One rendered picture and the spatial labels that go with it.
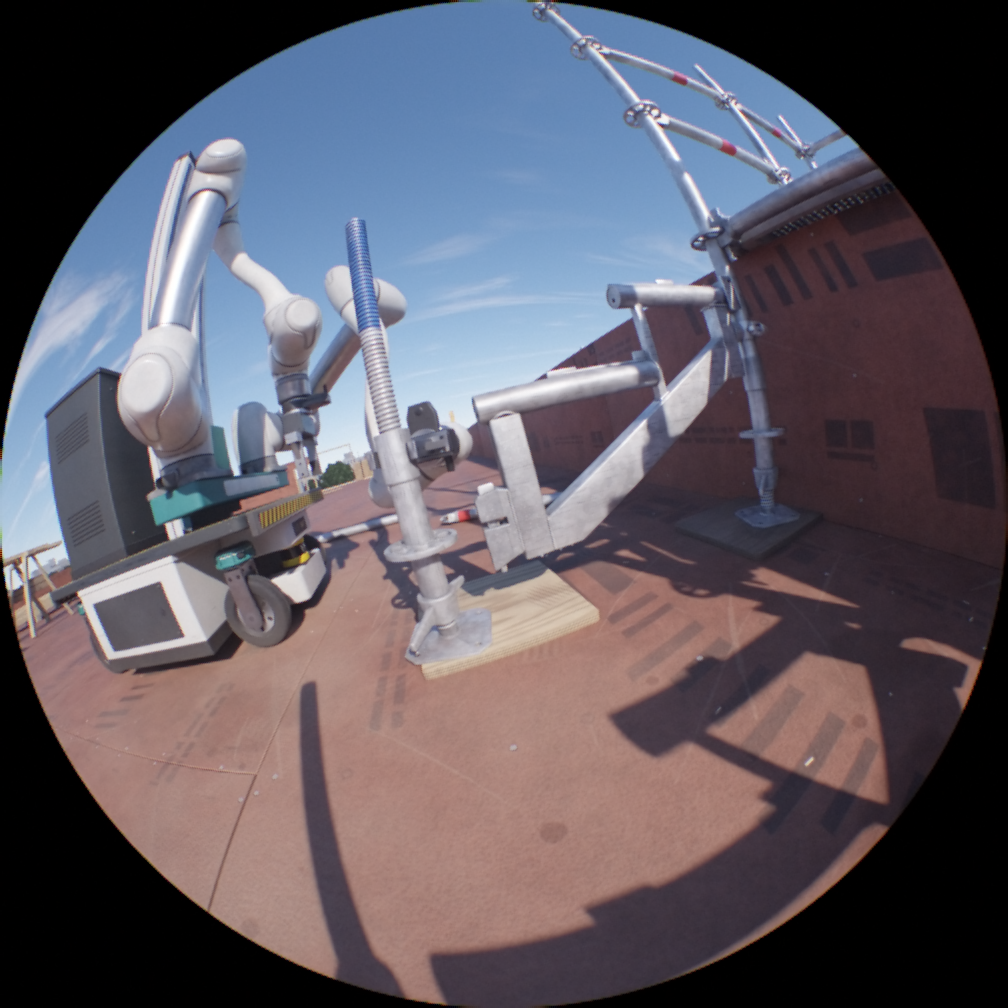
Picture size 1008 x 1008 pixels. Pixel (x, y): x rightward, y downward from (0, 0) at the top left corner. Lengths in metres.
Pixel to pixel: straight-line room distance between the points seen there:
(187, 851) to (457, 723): 0.43
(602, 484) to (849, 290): 0.72
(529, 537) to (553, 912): 0.50
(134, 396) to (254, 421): 0.71
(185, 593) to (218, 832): 0.52
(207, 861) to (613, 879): 0.43
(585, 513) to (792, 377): 0.66
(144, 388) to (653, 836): 0.83
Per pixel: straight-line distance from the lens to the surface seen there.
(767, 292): 1.00
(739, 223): 0.91
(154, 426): 0.67
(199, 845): 0.56
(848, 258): 0.91
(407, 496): 0.51
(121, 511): 1.09
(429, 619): 0.54
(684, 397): 0.69
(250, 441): 1.27
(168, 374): 0.65
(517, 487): 0.53
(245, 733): 0.66
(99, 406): 1.14
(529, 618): 0.60
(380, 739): 0.50
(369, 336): 0.55
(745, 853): 0.36
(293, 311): 0.72
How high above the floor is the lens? 0.33
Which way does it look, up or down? 11 degrees down
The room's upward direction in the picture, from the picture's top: 13 degrees counter-clockwise
